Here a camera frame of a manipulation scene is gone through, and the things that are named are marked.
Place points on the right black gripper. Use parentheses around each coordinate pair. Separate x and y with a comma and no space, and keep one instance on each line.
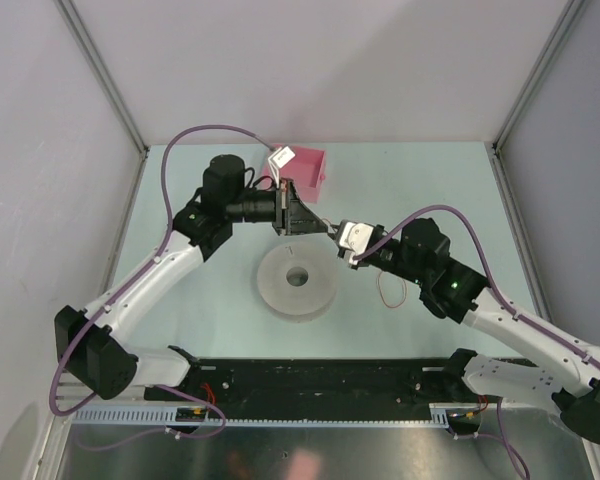
(362,264)

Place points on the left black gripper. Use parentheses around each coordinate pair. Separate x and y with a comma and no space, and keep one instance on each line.
(295,218)

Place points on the white plastic spool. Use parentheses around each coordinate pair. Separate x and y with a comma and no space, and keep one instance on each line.
(298,280)

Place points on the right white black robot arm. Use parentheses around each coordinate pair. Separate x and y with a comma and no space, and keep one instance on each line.
(563,373)

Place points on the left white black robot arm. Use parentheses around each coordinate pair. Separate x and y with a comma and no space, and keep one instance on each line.
(92,343)

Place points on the pink plastic box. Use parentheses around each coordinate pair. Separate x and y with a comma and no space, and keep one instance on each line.
(305,166)

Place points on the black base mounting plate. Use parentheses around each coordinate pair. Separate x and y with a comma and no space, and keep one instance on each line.
(232,379)

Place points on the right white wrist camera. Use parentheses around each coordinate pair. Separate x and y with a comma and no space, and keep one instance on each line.
(353,237)

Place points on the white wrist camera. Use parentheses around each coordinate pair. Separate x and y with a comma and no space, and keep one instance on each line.
(279,158)
(353,237)

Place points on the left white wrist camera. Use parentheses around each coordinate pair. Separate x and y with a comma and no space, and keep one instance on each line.
(279,158)

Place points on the grey slotted cable duct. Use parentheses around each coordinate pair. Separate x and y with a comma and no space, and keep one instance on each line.
(180,415)

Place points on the aluminium frame rail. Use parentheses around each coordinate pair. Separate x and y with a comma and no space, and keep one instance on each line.
(71,390)

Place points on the left aluminium corner post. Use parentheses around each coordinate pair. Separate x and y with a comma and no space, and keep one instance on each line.
(93,57)

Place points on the aluminium corner post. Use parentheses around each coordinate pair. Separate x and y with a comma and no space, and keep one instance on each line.
(93,57)
(562,30)

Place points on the right aluminium corner post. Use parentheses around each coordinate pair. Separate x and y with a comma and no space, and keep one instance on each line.
(562,30)

